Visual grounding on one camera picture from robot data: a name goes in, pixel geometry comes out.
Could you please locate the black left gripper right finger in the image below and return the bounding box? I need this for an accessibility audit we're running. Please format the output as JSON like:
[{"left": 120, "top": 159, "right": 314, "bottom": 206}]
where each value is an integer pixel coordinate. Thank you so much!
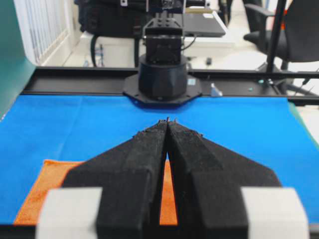
[{"left": 167, "top": 119, "right": 310, "bottom": 239}]

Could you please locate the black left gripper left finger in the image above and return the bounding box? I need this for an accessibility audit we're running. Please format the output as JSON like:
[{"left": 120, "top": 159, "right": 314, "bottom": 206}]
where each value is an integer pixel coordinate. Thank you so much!
[{"left": 36, "top": 119, "right": 168, "bottom": 239}]

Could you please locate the orange microfiber towel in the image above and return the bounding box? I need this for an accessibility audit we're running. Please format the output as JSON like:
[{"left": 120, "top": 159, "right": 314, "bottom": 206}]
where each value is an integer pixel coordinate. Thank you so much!
[{"left": 13, "top": 159, "right": 177, "bottom": 226}]

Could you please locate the blue table cloth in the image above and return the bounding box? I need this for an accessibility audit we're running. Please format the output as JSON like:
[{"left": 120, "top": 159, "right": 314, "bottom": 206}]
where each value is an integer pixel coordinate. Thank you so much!
[{"left": 0, "top": 95, "right": 319, "bottom": 224}]

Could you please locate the black office chair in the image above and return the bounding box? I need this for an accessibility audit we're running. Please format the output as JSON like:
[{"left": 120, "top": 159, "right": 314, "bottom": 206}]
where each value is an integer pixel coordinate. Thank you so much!
[{"left": 243, "top": 0, "right": 319, "bottom": 73}]

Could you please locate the black vertical pole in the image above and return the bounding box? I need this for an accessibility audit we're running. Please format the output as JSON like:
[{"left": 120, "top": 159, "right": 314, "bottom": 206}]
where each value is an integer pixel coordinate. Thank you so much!
[{"left": 266, "top": 0, "right": 287, "bottom": 73}]

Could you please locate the black aluminium frame rail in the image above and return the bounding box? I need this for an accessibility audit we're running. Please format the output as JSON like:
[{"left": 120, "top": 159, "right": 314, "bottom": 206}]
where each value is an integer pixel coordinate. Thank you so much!
[{"left": 22, "top": 67, "right": 319, "bottom": 106}]

